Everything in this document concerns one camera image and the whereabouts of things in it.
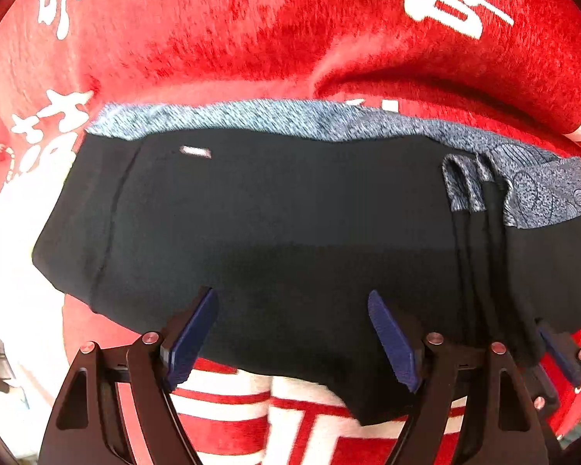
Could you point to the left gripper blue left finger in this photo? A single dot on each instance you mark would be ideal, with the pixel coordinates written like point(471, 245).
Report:
point(89, 423)

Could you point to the red wedding bed blanket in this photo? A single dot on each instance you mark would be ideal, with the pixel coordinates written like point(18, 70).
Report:
point(510, 67)

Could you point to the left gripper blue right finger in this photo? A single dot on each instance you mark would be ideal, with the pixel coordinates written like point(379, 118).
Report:
point(499, 424)

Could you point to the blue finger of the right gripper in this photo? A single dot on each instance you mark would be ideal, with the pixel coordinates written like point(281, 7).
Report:
point(564, 351)

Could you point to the black pants with blue stripes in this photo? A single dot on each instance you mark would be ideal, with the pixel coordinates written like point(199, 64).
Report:
point(295, 211)

